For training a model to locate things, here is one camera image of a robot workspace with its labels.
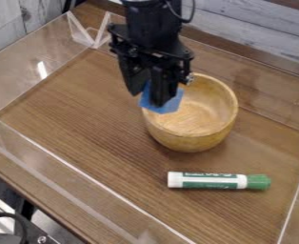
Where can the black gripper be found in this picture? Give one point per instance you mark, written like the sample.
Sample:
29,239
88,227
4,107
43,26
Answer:
148,48

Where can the blue foam block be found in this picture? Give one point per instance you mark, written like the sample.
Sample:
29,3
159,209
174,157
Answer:
170,107

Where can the brown wooden bowl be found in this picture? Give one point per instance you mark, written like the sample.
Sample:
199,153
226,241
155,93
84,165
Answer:
200,124

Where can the white green marker pen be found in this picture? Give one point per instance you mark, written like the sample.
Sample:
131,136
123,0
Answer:
220,181

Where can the clear acrylic tray wall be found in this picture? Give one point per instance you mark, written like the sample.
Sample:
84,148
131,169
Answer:
76,152

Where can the black metal table bracket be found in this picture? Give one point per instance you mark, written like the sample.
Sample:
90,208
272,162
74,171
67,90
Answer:
37,236

